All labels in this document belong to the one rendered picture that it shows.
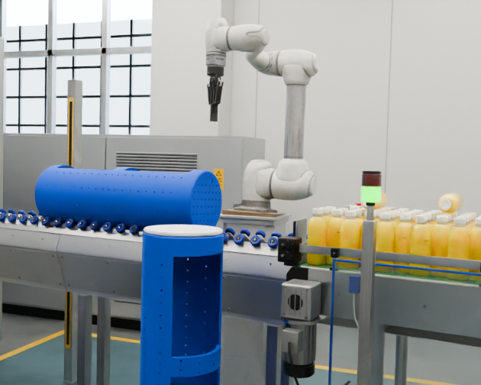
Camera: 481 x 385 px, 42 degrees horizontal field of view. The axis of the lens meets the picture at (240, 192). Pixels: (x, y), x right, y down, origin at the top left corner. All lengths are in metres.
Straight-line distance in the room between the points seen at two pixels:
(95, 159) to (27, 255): 1.69
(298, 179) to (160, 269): 1.22
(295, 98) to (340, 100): 2.24
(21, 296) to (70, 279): 2.19
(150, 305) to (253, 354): 1.22
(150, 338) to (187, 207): 0.65
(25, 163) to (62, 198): 2.14
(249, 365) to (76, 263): 1.02
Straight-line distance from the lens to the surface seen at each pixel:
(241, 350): 3.29
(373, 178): 2.01
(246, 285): 2.51
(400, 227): 2.27
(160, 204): 2.66
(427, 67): 5.33
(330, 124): 5.38
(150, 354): 2.19
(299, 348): 2.18
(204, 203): 2.68
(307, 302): 2.16
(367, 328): 2.08
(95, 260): 2.91
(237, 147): 4.25
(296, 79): 3.15
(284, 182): 3.13
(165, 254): 2.08
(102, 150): 4.72
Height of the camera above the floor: 1.28
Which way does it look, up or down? 3 degrees down
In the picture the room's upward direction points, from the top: 2 degrees clockwise
